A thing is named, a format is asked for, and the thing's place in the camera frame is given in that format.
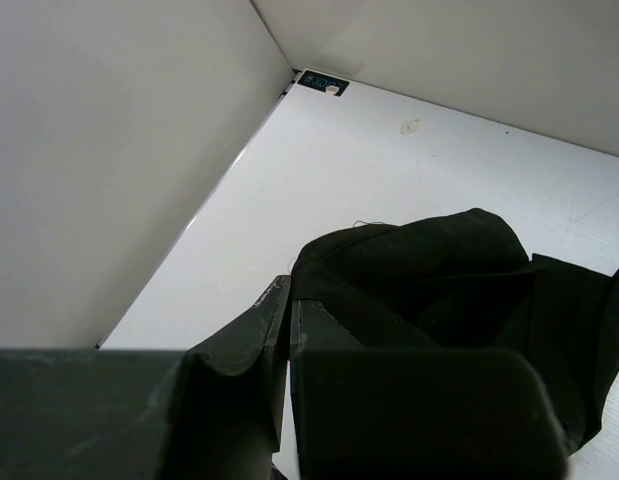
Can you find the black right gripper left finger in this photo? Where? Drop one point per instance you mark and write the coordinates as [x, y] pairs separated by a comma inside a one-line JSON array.
[[211, 412]]

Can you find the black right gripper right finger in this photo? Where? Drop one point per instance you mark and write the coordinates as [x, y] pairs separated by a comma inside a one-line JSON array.
[[417, 412]]

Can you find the black pleated skirt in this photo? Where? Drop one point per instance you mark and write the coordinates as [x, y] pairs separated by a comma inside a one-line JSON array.
[[465, 281]]

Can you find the small tape scrap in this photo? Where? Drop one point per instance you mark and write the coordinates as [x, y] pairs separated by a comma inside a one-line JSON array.
[[410, 127]]

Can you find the left blue corner label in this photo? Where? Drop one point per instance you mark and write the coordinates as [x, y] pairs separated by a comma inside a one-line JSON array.
[[323, 83]]

